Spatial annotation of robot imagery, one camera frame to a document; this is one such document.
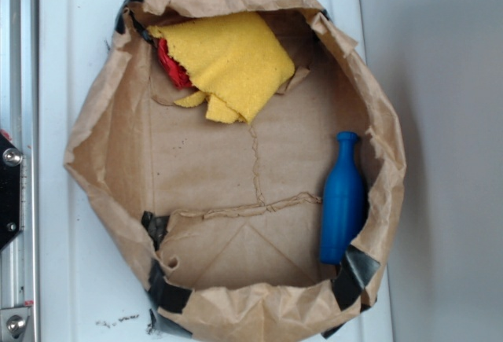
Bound yellow cloth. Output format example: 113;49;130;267
147;12;296;124

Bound brown paper bag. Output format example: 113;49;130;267
64;0;406;341

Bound blue plastic bottle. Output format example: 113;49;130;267
319;131;366;265

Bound red crumpled item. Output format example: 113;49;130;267
157;39;193;90

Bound white plastic tray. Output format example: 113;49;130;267
38;0;393;341

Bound black metal bracket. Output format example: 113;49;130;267
0;129;24;252

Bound aluminium frame rail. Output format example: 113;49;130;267
1;0;40;341

